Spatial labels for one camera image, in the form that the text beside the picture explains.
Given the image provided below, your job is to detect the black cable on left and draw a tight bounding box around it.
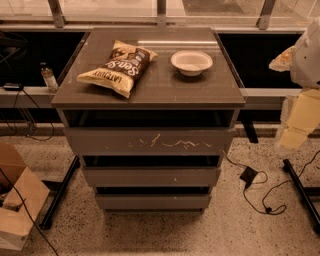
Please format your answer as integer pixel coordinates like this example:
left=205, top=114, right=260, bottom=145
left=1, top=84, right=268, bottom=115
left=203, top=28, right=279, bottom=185
left=0, top=86, right=56, bottom=142

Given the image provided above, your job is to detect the grey middle drawer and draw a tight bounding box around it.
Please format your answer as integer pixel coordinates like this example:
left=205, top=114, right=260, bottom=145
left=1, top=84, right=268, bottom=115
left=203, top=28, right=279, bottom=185
left=82, top=167, right=221, bottom=187

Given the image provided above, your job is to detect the black power adapter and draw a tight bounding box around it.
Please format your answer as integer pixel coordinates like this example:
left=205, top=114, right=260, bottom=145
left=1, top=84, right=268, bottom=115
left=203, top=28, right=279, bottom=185
left=240, top=167, right=258, bottom=184

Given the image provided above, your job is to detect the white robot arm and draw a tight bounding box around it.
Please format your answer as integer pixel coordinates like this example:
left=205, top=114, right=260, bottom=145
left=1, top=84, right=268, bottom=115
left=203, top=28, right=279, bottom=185
left=269, top=17, right=320, bottom=150

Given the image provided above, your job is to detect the grey drawer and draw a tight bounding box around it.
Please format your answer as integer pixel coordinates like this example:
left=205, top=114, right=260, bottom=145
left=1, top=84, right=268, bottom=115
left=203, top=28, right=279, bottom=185
left=95, top=194, right=211, bottom=210
left=82, top=167, right=221, bottom=187
left=65, top=128, right=235, bottom=156

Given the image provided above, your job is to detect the grey drawer cabinet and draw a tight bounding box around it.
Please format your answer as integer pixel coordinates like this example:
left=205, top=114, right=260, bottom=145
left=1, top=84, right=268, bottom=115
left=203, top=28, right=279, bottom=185
left=50, top=27, right=247, bottom=214

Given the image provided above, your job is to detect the grey top drawer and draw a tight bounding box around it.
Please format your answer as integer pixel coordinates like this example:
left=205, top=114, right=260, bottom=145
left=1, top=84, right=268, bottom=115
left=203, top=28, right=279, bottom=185
left=65, top=128, right=235, bottom=156

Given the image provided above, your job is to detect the small clear bottle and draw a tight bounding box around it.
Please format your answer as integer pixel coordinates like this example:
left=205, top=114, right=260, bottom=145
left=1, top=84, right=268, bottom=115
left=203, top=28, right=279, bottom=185
left=40, top=62, right=58, bottom=93

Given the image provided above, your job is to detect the black left table leg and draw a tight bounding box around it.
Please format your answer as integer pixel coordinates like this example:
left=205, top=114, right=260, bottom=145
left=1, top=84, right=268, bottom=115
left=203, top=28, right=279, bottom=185
left=40, top=156, right=80, bottom=230

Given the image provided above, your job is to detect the black adapter cable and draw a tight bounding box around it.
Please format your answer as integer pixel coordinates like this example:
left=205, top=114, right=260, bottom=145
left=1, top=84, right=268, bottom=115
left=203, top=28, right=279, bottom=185
left=222, top=150, right=320, bottom=216

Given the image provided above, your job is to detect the grey bottom drawer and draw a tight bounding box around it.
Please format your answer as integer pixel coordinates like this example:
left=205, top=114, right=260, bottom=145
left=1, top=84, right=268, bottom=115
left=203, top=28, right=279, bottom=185
left=95, top=194, right=211, bottom=210

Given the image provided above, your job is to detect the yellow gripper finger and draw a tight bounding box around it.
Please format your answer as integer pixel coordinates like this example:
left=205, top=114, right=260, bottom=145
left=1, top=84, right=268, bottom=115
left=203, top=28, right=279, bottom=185
left=269, top=46, right=295, bottom=72
left=277, top=89, right=320, bottom=149

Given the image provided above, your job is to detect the black table leg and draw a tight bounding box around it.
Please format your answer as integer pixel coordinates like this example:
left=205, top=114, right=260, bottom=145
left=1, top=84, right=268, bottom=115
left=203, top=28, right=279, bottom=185
left=40, top=156, right=80, bottom=230
left=283, top=159, right=320, bottom=234

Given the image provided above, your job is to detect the small black device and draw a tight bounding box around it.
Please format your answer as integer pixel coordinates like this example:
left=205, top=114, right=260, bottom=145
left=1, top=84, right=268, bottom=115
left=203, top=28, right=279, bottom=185
left=3, top=83, right=23, bottom=91

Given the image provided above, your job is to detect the yellow brown chip bag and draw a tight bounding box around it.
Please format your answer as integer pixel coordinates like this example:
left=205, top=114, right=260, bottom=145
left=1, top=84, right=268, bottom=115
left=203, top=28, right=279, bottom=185
left=77, top=40, right=158, bottom=98

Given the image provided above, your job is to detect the white paper bowl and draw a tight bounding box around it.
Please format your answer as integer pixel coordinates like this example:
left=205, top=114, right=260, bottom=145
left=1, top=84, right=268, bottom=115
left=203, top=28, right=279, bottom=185
left=171, top=50, right=213, bottom=77

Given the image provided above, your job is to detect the cardboard box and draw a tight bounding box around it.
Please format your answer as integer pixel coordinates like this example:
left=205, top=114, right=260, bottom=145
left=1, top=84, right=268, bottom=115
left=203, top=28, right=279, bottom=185
left=0, top=143, right=49, bottom=250

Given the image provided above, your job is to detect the black right table leg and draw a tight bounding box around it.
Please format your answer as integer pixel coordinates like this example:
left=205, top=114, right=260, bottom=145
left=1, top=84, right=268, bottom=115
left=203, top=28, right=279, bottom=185
left=283, top=159, right=320, bottom=234

